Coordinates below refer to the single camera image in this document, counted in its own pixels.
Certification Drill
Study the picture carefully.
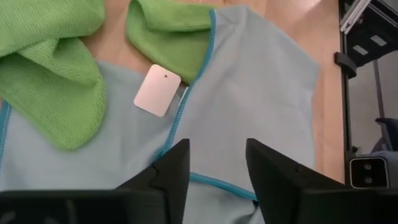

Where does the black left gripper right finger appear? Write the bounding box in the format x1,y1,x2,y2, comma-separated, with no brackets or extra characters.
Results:
246,139,346,224

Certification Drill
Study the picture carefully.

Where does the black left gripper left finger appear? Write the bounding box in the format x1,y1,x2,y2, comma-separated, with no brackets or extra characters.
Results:
116,139,190,224

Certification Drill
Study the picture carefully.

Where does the light blue microfiber towel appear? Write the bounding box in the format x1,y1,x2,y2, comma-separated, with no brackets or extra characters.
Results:
0,60,265,224
155,4,321,200

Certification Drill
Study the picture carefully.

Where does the white paper tag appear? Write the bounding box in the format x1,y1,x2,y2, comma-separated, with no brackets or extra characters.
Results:
133,63,182,118

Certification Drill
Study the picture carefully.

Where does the black aluminium table frame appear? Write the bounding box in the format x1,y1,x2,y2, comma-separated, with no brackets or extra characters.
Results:
334,0,398,187

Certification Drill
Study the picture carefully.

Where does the black table-level camera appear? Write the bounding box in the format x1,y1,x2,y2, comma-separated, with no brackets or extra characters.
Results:
348,156,389,190

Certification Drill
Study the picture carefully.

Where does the black frame clamp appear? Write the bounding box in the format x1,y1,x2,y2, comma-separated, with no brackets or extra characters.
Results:
333,51,358,79

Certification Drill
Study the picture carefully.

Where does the silver aluminium bracket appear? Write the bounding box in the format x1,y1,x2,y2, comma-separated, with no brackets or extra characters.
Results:
340,0,371,34

